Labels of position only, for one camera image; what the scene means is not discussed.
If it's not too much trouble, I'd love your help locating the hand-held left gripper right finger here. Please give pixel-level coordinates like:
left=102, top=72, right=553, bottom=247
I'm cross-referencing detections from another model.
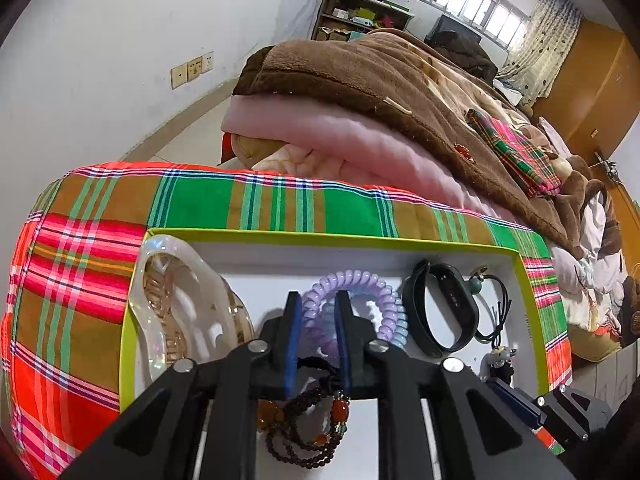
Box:
left=334, top=290, right=576, bottom=480

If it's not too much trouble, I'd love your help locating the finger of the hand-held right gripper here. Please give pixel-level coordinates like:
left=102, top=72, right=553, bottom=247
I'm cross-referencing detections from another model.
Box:
left=487, top=379, right=546, bottom=429

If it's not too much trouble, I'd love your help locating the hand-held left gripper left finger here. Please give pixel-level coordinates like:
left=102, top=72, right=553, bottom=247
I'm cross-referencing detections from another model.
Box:
left=60, top=290, right=304, bottom=480

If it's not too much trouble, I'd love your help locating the light blue spiral hair tie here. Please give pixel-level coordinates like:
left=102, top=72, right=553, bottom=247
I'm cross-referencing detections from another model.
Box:
left=320, top=290, right=410, bottom=353

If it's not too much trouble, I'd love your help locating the dark bead bracelet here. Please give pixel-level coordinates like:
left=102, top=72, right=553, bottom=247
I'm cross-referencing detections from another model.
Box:
left=255, top=357, right=353, bottom=471

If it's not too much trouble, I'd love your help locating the purple spiral hair tie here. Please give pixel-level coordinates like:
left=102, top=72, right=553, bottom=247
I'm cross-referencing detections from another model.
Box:
left=301, top=270, right=408, bottom=361

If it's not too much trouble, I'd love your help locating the white tray with green rim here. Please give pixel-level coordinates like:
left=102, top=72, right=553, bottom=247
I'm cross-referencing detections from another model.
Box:
left=119, top=228, right=552, bottom=480

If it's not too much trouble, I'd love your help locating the black smart band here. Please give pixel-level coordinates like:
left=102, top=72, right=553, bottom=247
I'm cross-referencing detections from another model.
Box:
left=402, top=259, right=481, bottom=359

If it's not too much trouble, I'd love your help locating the white floral duvet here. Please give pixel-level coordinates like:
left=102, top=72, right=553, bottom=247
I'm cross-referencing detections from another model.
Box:
left=550, top=190, right=631, bottom=331

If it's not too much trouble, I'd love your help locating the clear plastic hair clip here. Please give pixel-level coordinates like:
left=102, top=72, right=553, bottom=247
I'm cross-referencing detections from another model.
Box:
left=129, top=240, right=258, bottom=386

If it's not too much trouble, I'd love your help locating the beige quilted comforter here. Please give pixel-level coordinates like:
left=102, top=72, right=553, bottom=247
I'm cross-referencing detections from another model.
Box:
left=232, top=132, right=351, bottom=176

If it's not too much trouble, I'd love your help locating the pink quilt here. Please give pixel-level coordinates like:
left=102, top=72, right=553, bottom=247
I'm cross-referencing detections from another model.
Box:
left=222, top=94, right=516, bottom=226

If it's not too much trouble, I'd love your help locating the plaid bed cloth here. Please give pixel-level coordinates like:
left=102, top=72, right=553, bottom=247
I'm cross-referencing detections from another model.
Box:
left=0, top=161, right=573, bottom=480

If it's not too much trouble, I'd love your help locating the folded plaid cloth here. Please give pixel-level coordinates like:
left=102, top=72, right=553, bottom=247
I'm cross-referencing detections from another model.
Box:
left=465, top=109, right=563, bottom=198

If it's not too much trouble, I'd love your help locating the brown fleece blanket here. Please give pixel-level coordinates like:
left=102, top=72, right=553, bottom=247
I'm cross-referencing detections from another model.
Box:
left=232, top=27, right=608, bottom=261

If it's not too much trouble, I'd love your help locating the dark clothes pile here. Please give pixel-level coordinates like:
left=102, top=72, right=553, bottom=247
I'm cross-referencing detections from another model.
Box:
left=430, top=32, right=501, bottom=81

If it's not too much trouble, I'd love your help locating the wooden wardrobe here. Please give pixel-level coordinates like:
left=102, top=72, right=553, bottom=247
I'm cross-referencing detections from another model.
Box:
left=532, top=20, right=640, bottom=196

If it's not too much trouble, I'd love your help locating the wooden shelf unit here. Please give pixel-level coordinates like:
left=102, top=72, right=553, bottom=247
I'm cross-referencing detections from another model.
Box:
left=311, top=0, right=416, bottom=43

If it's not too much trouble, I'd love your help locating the black monitor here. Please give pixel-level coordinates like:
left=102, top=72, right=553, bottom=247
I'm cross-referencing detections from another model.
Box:
left=424, top=14, right=483, bottom=46

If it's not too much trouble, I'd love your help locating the window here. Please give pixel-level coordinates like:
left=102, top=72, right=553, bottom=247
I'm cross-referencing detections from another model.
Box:
left=415, top=0, right=531, bottom=51

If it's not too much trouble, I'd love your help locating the patterned curtain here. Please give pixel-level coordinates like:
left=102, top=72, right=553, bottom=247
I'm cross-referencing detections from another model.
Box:
left=497, top=0, right=583, bottom=98

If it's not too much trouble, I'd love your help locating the black hair tie green bead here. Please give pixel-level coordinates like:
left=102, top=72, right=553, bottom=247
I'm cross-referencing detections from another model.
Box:
left=467, top=266, right=518, bottom=343

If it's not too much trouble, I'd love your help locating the metal door handle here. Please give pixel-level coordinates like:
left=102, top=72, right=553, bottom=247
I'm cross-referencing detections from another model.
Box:
left=592, top=152, right=618, bottom=176

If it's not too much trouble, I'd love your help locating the wall socket panel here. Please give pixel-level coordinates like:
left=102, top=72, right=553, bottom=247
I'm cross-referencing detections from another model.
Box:
left=170, top=51, right=215, bottom=90

